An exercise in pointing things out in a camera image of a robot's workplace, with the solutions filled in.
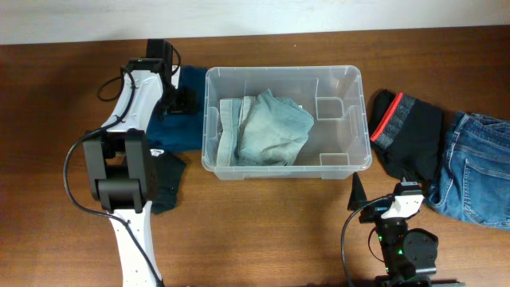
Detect blue denim jeans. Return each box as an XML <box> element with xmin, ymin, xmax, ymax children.
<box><xmin>426</xmin><ymin>112</ymin><xmax>509</xmax><ymax>230</ymax></box>

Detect dark blue garment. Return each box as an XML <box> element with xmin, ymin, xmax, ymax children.
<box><xmin>147</xmin><ymin>66</ymin><xmax>207</xmax><ymax>153</ymax></box>

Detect black shorts red waistband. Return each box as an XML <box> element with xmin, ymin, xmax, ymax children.
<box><xmin>368</xmin><ymin>89</ymin><xmax>444</xmax><ymax>183</ymax></box>

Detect clear plastic storage bin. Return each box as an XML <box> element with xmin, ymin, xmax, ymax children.
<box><xmin>202</xmin><ymin>65</ymin><xmax>372</xmax><ymax>180</ymax></box>

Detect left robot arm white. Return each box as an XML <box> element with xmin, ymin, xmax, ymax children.
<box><xmin>78</xmin><ymin>39</ymin><xmax>198</xmax><ymax>286</ymax></box>

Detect light grey-blue jeans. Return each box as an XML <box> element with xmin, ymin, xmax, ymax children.
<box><xmin>216</xmin><ymin>89</ymin><xmax>314</xmax><ymax>167</ymax></box>

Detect black garment with white logo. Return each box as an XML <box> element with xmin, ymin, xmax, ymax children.
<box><xmin>151</xmin><ymin>148</ymin><xmax>186</xmax><ymax>214</ymax></box>

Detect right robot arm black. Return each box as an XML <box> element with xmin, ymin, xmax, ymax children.
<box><xmin>340</xmin><ymin>173</ymin><xmax>465</xmax><ymax>287</ymax></box>

